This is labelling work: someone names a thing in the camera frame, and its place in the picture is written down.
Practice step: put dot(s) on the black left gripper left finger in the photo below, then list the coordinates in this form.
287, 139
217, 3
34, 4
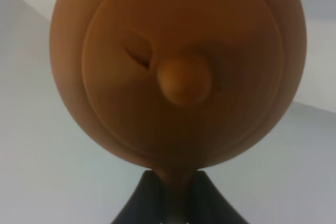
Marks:
146, 205

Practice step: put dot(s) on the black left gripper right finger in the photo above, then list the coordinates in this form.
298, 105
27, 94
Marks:
207, 205

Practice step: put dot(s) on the brown clay teapot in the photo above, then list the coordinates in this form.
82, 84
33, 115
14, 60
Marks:
177, 85

